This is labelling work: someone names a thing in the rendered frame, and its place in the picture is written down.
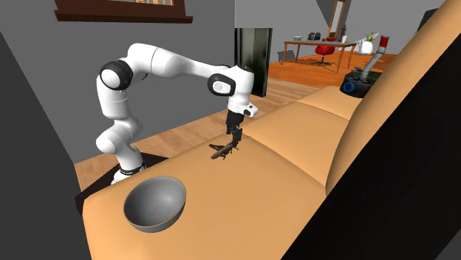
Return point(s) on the grey bowl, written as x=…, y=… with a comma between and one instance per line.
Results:
x=155, y=203

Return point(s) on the red swivel chair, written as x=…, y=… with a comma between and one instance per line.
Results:
x=325, y=50

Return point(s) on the wooden table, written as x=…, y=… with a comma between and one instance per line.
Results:
x=317, y=43

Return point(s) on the white vase with plant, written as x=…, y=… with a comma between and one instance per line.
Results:
x=367, y=46

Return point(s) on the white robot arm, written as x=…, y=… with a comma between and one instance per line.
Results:
x=119, y=104

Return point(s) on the black vacuum with grey pipe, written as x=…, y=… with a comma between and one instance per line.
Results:
x=356, y=86

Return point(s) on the brown framed window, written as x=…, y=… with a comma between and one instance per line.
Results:
x=122, y=14

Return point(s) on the dark robot stand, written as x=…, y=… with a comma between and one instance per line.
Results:
x=94, y=187

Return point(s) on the dark green door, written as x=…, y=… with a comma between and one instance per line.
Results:
x=254, y=57

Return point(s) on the dark brown twig-shaped figure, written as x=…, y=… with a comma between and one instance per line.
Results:
x=222, y=151

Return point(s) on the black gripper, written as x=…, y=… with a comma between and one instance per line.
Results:
x=234, y=118

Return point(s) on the tan sofa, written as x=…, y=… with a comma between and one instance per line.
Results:
x=281, y=172

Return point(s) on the wooden framed mirror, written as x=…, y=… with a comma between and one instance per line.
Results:
x=336, y=18

